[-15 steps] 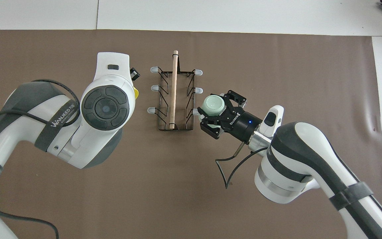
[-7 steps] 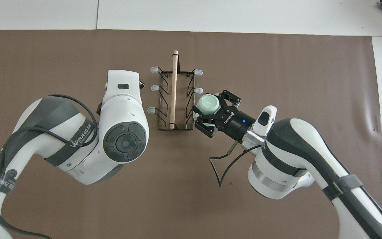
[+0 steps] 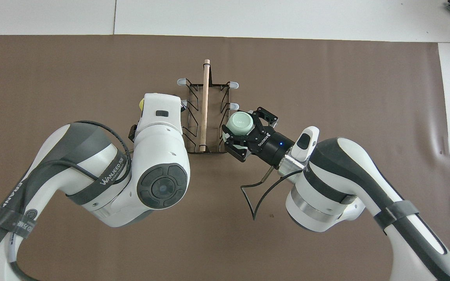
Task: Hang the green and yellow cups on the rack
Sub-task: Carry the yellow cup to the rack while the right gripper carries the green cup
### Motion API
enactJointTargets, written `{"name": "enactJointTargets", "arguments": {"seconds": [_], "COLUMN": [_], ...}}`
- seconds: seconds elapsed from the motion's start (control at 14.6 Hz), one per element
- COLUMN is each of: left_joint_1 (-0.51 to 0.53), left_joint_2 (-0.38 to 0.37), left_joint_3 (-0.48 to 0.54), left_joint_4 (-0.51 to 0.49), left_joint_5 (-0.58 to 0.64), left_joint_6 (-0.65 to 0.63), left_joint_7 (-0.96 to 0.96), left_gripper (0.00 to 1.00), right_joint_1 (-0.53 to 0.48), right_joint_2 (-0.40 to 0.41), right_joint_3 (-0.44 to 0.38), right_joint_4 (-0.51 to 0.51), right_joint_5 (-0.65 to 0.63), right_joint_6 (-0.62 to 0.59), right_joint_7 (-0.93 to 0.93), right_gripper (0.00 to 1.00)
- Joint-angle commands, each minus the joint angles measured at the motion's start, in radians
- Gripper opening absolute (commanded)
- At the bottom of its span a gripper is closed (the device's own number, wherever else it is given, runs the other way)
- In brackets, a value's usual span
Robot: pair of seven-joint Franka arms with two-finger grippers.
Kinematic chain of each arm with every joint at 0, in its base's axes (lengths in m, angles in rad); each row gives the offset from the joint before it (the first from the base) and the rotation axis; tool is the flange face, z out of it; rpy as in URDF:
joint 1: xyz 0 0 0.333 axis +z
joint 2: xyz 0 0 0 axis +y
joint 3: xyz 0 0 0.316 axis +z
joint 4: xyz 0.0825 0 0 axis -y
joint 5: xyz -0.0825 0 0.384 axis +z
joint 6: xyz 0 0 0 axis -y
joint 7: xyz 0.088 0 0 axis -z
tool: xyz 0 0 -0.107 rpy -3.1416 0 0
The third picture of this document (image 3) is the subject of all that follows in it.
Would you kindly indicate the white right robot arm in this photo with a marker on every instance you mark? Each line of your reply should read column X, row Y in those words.
column 326, row 187

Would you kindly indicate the brown paper table mat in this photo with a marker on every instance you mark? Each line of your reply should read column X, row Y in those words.
column 53, row 70

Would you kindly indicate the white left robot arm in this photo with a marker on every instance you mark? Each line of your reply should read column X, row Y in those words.
column 92, row 175

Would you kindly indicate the pale green plastic cup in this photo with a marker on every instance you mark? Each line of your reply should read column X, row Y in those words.
column 240, row 123

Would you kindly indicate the yellow plastic cup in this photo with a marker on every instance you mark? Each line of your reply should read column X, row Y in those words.
column 141, row 104

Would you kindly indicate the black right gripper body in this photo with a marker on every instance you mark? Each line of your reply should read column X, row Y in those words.
column 272, row 148

